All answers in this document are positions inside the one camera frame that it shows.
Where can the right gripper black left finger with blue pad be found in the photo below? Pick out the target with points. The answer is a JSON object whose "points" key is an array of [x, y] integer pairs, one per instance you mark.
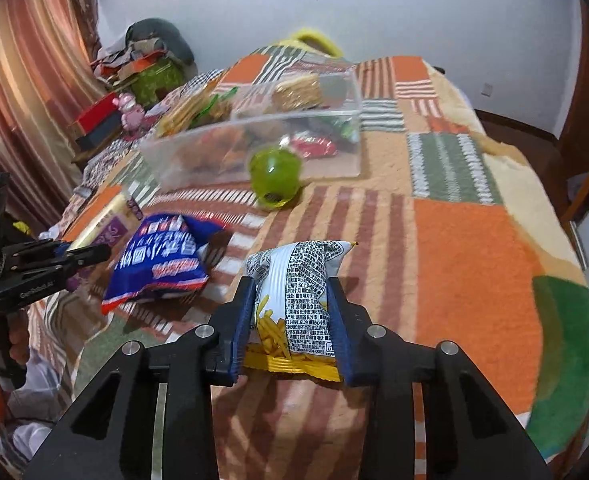
{"points": [[107, 433]]}

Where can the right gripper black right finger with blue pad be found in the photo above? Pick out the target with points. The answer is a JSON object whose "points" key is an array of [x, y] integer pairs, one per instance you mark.
{"points": [[470, 431]]}

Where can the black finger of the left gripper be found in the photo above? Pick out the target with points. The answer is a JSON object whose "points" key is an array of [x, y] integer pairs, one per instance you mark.
{"points": [[83, 257]]}

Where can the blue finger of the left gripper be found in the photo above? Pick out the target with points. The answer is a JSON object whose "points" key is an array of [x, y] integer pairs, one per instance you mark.
{"points": [[59, 245]]}

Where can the purple biscuit pack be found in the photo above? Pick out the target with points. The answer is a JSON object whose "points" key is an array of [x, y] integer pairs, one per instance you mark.
{"points": [[110, 215]]}

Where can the blue red snack bag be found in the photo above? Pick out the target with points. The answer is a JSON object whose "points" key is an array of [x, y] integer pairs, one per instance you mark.
{"points": [[165, 257]]}

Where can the grey yellow fries snack bag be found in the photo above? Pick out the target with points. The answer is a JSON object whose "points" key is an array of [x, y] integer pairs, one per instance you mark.
{"points": [[289, 325]]}

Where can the green jelly cup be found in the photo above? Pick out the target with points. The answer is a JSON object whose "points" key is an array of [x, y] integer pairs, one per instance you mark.
{"points": [[275, 176]]}

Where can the red flat box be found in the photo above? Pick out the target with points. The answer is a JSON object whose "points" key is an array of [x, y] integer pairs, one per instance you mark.
{"points": [[96, 123]]}

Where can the pink plush toy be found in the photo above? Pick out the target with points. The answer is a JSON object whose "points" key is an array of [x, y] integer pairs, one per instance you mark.
{"points": [[132, 113]]}

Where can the long biscuit sleeve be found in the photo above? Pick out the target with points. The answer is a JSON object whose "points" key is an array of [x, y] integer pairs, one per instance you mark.
{"points": [[183, 113]]}

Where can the green patterned box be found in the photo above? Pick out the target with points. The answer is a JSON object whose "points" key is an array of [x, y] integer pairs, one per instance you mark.
{"points": [[154, 83]]}

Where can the striped pink orange curtain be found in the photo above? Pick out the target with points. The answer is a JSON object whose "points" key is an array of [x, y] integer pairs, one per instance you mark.
{"points": [[45, 84]]}

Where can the patchwork striped bed blanket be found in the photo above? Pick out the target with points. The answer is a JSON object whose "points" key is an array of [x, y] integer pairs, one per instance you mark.
{"points": [[452, 236]]}

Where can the grey bag on pile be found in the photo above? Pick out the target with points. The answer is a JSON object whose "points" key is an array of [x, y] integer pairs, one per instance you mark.
{"points": [[157, 34]]}

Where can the red candy wrapper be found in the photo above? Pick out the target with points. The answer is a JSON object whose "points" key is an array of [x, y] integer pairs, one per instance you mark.
{"points": [[312, 147]]}

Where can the square cracker pack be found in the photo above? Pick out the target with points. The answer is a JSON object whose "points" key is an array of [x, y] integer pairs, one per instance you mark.
{"points": [[301, 93]]}

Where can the clear plastic storage bin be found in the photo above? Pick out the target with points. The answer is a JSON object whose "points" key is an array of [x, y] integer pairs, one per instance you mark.
{"points": [[219, 153]]}

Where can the yellow curved headboard rail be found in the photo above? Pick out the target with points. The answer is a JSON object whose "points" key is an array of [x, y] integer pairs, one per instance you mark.
{"points": [[312, 40]]}

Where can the wall power socket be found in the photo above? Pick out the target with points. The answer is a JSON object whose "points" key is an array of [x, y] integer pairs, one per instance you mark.
{"points": [[487, 90]]}

